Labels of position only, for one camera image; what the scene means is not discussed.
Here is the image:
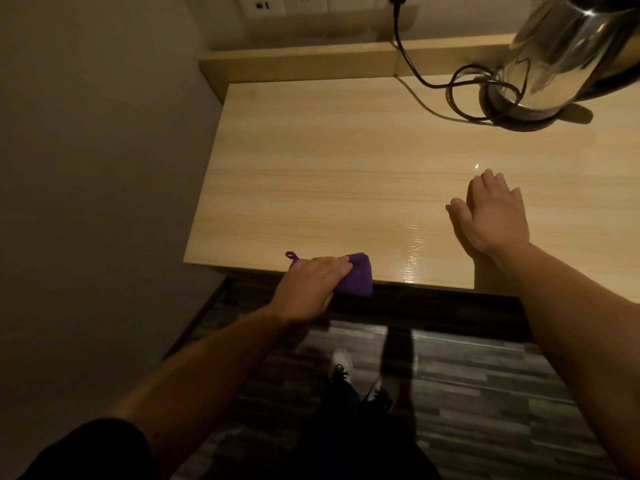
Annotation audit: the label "person's left hand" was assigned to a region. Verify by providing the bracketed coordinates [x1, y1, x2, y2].
[267, 256, 354, 325]

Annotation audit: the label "person's right hand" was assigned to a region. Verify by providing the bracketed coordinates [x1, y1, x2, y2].
[445, 169, 531, 260]

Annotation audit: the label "purple cleaning cloth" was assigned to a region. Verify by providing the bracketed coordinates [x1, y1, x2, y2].
[285, 251, 374, 298]

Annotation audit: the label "person's right forearm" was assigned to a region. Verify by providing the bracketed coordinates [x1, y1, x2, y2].
[492, 242, 640, 480]

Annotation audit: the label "person's left forearm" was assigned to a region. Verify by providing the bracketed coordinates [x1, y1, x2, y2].
[102, 305, 301, 480]

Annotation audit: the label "white and black shoe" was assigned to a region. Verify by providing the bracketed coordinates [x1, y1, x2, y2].
[329, 349, 355, 386]
[364, 377, 394, 411]

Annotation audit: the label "stainless steel electric kettle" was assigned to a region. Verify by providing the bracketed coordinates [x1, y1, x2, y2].
[492, 0, 640, 120]

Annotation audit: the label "black trousers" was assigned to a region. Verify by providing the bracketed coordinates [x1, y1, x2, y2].
[277, 375, 443, 480]

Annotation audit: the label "black shirt sleeve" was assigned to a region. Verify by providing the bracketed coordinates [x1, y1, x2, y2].
[17, 418, 154, 480]

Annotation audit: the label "black power cable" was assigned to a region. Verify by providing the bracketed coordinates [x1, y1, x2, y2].
[391, 2, 529, 122]

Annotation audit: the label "white wall socket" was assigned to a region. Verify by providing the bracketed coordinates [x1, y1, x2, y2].
[326, 0, 377, 13]
[284, 0, 329, 15]
[237, 0, 287, 19]

